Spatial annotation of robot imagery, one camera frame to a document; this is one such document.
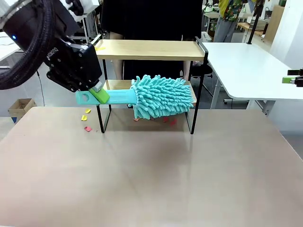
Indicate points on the teal microfiber duster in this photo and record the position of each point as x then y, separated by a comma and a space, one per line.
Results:
161, 97

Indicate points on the yellow paper scrap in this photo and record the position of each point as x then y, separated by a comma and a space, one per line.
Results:
84, 117
100, 48

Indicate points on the wooden background table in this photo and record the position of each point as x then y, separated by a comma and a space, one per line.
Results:
246, 25

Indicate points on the person in floral shirt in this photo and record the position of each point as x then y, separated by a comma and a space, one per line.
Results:
225, 28

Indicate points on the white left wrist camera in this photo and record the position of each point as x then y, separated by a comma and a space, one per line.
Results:
87, 9

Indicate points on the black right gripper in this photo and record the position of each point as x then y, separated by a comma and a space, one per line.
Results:
299, 81

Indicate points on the large white side table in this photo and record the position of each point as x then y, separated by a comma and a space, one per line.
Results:
248, 71

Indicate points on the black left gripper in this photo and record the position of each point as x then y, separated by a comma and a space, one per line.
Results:
71, 66

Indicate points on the small white side table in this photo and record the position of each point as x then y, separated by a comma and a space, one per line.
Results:
9, 50

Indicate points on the thick black stand pole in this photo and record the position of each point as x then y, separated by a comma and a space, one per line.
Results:
253, 26

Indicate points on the black chair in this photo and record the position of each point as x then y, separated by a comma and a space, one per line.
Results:
203, 69

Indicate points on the two-tier wooden black-frame shelf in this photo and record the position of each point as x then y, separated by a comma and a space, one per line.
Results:
151, 49

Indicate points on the open cardboard box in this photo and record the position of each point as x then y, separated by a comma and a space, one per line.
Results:
19, 110

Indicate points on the red paper scrap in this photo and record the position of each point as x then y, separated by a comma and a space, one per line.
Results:
87, 128
173, 122
165, 120

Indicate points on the white lump object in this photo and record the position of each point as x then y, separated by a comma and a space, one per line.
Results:
3, 39

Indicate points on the light brown wooden panel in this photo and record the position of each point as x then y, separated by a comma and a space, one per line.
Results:
274, 23

